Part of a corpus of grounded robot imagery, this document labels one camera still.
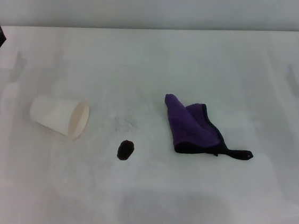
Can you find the small dark object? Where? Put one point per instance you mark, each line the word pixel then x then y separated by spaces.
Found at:
pixel 125 149

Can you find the purple rag with black trim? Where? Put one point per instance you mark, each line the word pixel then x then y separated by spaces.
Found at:
pixel 188 126

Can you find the white paper cup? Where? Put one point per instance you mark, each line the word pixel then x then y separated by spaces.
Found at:
pixel 53 112

